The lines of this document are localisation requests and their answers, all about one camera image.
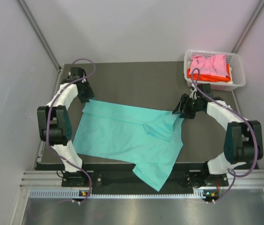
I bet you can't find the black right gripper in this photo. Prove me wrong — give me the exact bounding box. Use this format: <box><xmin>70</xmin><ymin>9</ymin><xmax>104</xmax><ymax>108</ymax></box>
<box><xmin>173</xmin><ymin>94</ymin><xmax>203</xmax><ymax>119</ymax></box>

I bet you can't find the teal t shirt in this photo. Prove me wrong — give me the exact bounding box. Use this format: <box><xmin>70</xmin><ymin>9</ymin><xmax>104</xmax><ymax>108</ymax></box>
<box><xmin>72</xmin><ymin>98</ymin><xmax>184</xmax><ymax>192</ymax></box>

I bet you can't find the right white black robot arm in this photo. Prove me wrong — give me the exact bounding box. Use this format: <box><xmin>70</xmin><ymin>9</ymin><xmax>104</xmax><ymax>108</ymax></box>
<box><xmin>172</xmin><ymin>83</ymin><xmax>264</xmax><ymax>186</ymax></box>

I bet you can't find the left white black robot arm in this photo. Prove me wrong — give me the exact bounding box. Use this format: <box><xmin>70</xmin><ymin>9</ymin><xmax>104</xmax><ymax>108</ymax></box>
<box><xmin>37</xmin><ymin>67</ymin><xmax>95</xmax><ymax>186</ymax></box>

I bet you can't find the orange t shirt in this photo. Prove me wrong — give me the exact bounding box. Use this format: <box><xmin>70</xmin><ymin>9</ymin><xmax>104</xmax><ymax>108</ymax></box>
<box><xmin>193</xmin><ymin>63</ymin><xmax>232</xmax><ymax>83</ymax></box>

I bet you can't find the white t shirt in basket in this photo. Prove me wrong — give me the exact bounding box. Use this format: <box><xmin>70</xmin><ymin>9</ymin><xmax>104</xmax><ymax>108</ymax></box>
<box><xmin>227</xmin><ymin>65</ymin><xmax>234</xmax><ymax>84</ymax></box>

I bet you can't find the pink t shirt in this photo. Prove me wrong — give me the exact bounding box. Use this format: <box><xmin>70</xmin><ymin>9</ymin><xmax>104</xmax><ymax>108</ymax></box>
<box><xmin>190</xmin><ymin>54</ymin><xmax>228</xmax><ymax>77</ymax></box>

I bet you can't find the white perforated plastic basket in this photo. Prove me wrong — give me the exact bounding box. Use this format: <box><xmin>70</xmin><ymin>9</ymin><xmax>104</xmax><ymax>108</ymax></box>
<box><xmin>184</xmin><ymin>50</ymin><xmax>246</xmax><ymax>91</ymax></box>

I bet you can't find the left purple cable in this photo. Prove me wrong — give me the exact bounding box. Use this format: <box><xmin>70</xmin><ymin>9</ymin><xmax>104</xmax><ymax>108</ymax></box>
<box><xmin>45</xmin><ymin>58</ymin><xmax>97</xmax><ymax>205</ymax></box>

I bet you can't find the purple cable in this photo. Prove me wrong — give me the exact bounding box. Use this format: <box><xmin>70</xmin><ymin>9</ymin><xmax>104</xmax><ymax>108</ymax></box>
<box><xmin>191</xmin><ymin>67</ymin><xmax>259</xmax><ymax>204</ymax></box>
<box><xmin>45</xmin><ymin>58</ymin><xmax>97</xmax><ymax>205</ymax></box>

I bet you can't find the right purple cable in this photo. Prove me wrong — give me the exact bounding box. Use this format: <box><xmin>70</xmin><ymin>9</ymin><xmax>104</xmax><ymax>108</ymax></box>
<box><xmin>191</xmin><ymin>67</ymin><xmax>259</xmax><ymax>204</ymax></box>

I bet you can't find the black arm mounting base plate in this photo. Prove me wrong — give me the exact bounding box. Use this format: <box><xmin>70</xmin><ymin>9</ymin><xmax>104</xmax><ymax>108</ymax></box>
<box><xmin>61</xmin><ymin>163</ymin><xmax>228</xmax><ymax>188</ymax></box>

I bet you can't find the aluminium frame rail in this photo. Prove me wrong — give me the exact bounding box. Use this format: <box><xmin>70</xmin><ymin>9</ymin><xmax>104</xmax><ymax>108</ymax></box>
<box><xmin>20</xmin><ymin>169</ymin><xmax>264</xmax><ymax>191</ymax></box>

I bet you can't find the grey slotted cable duct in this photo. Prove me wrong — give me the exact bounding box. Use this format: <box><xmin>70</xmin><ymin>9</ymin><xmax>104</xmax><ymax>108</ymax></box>
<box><xmin>29</xmin><ymin>189</ymin><xmax>216</xmax><ymax>200</ymax></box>

